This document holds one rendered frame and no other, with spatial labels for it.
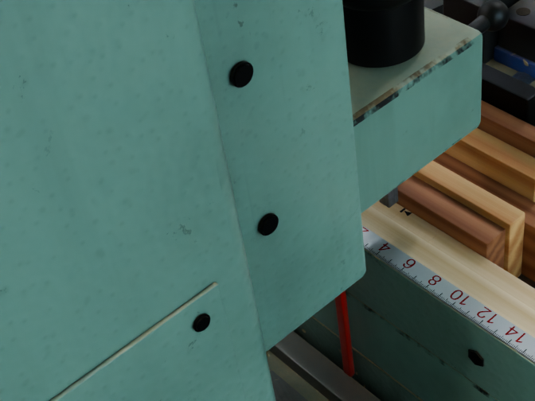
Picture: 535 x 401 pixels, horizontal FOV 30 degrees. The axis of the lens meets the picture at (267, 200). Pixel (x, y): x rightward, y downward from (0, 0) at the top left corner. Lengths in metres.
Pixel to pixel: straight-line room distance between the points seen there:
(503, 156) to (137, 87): 0.38
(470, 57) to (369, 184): 0.09
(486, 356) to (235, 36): 0.27
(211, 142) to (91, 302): 0.07
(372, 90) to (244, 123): 0.14
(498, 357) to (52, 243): 0.32
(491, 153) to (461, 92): 0.08
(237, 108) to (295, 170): 0.06
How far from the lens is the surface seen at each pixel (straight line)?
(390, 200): 0.64
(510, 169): 0.65
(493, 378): 0.60
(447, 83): 0.58
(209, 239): 0.37
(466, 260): 0.63
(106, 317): 0.36
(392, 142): 0.56
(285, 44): 0.41
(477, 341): 0.58
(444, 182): 0.65
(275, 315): 0.50
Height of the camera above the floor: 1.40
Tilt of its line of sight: 43 degrees down
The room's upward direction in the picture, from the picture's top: 10 degrees counter-clockwise
